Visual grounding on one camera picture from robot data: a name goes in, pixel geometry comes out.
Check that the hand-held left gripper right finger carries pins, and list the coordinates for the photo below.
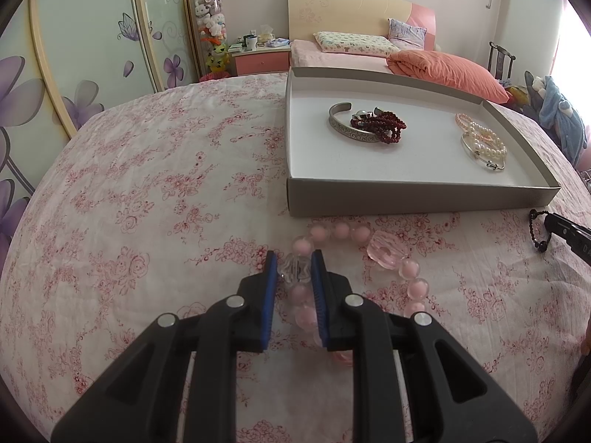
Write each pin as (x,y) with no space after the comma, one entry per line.
(318,295)

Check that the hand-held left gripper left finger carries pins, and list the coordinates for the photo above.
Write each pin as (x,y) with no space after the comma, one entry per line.
(270,295)

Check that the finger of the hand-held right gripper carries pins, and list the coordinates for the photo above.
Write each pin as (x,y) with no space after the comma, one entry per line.
(570,235)

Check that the grey cardboard tray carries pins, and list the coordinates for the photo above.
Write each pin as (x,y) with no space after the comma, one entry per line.
(406,161)

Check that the thin silver bangle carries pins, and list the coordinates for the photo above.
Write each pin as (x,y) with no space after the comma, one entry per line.
(480,159)

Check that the colourful toy pile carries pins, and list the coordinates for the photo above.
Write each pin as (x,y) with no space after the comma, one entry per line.
(515,92)

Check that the pink curtain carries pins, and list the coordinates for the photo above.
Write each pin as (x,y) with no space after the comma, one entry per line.
(575,55)

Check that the dark wooden chair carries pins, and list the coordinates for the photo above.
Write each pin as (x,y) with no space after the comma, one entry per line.
(501,62)

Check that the orange duvet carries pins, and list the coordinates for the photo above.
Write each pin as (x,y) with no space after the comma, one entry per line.
(443,71)

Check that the pink bedside table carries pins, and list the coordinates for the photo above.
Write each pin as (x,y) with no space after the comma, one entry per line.
(261,62)

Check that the pink bed sheet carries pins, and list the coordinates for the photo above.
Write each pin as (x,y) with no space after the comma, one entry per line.
(323,57)

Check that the patterned white pillow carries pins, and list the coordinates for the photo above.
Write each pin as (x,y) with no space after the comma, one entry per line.
(355,44)

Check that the small lilac cushion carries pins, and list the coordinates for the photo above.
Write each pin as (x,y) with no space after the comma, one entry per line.
(406,32)

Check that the clear tube of plush toys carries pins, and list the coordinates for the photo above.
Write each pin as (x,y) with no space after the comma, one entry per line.
(212,23)

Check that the cream and pink headboard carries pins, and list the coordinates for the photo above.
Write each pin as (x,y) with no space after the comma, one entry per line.
(346,9)

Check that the wardrobe with purple flowers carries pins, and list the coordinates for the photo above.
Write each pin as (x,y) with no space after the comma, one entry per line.
(92,32)

